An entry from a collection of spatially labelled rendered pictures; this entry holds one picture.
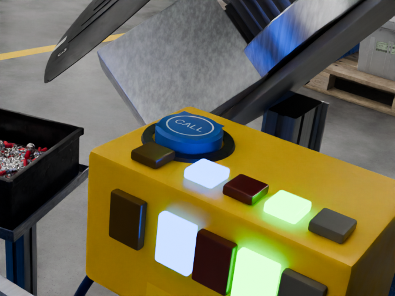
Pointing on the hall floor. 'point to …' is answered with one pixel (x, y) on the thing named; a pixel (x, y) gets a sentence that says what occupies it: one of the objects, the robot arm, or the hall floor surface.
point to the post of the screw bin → (23, 261)
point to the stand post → (295, 120)
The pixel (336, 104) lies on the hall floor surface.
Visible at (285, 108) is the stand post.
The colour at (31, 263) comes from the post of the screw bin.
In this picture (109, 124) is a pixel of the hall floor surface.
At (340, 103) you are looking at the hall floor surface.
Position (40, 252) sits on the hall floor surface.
